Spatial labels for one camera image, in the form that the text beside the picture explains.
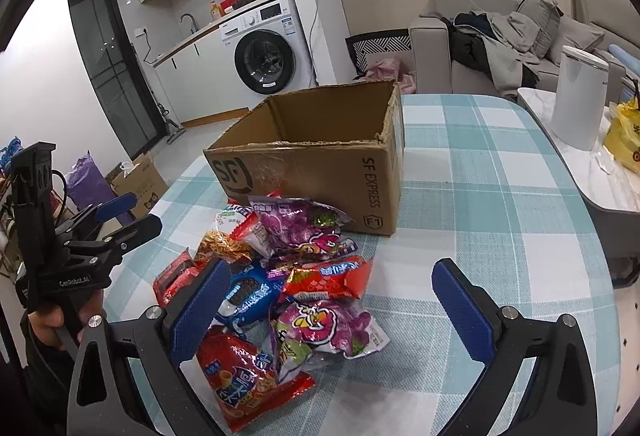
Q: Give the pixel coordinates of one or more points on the red instant noodle packet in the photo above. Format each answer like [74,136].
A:
[235,376]

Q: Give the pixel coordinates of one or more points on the grey hoodie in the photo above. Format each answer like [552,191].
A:
[510,50]

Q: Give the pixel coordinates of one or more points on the brown cardboard box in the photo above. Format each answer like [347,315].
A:
[300,170]

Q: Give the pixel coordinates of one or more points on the orange crispy noodle packet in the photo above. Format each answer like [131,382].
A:
[222,246]

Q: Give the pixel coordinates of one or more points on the black glass door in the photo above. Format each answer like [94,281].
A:
[115,75]

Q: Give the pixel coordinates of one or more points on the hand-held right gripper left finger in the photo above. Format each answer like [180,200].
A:
[200,311]

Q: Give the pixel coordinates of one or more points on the teal checkered tablecloth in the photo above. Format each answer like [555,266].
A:
[475,196]

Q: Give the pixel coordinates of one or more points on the yellow bottle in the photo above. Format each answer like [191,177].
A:
[215,10]

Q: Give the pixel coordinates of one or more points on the red orange snack packet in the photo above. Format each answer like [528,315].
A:
[330,278]

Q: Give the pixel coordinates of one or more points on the metal faucet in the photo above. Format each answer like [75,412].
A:
[190,20]

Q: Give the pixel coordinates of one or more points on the dark clothes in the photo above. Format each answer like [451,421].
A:
[467,45]

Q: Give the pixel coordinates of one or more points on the blue cookie packet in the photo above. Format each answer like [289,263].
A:
[250,296]

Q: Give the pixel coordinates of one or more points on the purple plastic bag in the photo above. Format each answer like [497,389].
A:
[87,186]

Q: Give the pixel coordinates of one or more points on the red box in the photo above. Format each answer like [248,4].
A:
[229,4]

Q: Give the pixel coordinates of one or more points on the white marble side table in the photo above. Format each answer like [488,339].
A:
[605,186]

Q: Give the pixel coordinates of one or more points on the yellow plastic bag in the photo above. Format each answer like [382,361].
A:
[625,135]

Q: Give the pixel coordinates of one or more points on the red and white noodle packet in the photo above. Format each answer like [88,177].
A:
[235,218]

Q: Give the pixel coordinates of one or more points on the light blue pillow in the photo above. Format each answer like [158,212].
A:
[625,54]

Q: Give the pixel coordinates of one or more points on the grey cushion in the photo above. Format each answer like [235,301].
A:
[542,23]

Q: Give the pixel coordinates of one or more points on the stick vacuum cleaner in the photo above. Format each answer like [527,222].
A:
[172,128]

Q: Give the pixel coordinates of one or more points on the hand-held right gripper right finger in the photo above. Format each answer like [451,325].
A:
[460,311]

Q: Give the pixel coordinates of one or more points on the purple grape candy packet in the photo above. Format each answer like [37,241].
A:
[295,226]
[325,323]

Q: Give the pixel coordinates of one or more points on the beige cushion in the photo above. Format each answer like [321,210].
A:
[575,40]

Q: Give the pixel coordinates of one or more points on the white cylindrical bin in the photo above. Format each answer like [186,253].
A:
[577,100]

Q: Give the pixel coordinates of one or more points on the pink crumpled cloth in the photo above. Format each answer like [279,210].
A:
[385,73]

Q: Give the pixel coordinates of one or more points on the beige sofa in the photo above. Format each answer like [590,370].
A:
[430,55]

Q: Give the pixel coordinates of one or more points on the white washing machine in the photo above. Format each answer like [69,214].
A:
[270,55]

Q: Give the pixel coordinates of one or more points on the red cookie packet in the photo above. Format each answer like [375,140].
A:
[172,276]

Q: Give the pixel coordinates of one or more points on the kitchen counter with cabinets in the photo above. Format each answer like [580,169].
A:
[195,75]

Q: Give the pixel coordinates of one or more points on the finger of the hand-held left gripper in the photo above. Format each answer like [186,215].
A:
[140,231]
[117,206]

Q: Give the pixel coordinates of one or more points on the small printed cardboard box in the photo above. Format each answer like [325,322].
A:
[142,181]

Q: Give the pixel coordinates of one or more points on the person's left forearm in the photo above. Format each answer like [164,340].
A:
[40,381]

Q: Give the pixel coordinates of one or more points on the person's left hand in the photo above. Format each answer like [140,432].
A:
[45,323]

